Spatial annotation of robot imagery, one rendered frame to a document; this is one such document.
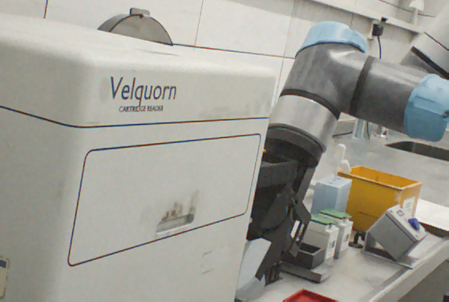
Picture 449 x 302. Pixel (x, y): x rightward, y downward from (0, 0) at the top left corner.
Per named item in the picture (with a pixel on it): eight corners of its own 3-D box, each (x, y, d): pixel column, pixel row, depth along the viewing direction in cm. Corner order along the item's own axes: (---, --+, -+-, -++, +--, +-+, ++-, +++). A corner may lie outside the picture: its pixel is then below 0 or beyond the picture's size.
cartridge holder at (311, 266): (319, 283, 108) (325, 259, 107) (261, 264, 111) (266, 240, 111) (331, 275, 113) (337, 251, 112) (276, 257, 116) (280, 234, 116)
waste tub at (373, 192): (390, 242, 139) (402, 188, 138) (323, 221, 145) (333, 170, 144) (412, 231, 151) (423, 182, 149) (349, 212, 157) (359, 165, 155)
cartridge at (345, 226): (337, 259, 121) (346, 219, 120) (310, 251, 123) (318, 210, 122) (345, 255, 125) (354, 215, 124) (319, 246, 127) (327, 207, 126)
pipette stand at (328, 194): (335, 247, 128) (347, 189, 127) (296, 236, 130) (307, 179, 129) (349, 235, 138) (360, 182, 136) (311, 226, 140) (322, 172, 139)
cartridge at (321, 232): (322, 267, 115) (332, 224, 115) (294, 258, 117) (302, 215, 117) (332, 263, 119) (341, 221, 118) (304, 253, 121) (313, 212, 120)
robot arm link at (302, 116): (329, 103, 86) (264, 88, 89) (315, 138, 84) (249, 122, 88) (342, 134, 92) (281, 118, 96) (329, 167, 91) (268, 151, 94)
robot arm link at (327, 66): (377, 29, 90) (309, 8, 92) (345, 110, 86) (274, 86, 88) (373, 61, 97) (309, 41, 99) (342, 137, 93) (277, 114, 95)
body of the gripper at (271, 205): (296, 263, 88) (333, 170, 92) (276, 238, 80) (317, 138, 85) (237, 243, 91) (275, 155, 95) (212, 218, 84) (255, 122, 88)
